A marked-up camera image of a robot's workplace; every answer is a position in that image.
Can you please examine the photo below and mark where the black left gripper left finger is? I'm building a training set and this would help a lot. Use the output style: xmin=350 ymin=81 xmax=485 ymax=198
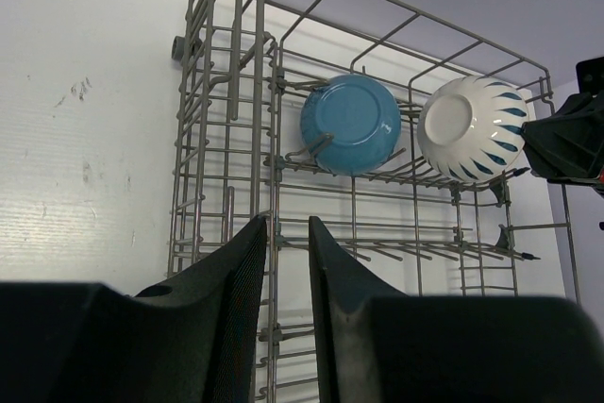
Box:
xmin=1 ymin=216 xmax=267 ymax=402

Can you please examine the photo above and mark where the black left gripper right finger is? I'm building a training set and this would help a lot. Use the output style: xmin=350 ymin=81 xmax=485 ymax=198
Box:
xmin=309 ymin=216 xmax=603 ymax=402

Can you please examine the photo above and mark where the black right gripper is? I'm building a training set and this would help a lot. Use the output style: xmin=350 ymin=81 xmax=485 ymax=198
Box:
xmin=521 ymin=57 xmax=604 ymax=182

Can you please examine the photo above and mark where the white bowl orange rim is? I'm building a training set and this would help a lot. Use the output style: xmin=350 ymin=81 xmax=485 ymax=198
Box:
xmin=416 ymin=76 xmax=530 ymax=184

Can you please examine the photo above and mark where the blue bowl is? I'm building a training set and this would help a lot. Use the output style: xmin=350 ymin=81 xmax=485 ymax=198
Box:
xmin=299 ymin=75 xmax=402 ymax=176

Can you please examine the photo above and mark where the grey wire dish rack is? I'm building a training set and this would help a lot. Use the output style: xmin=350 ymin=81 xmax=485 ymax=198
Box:
xmin=168 ymin=0 xmax=573 ymax=402

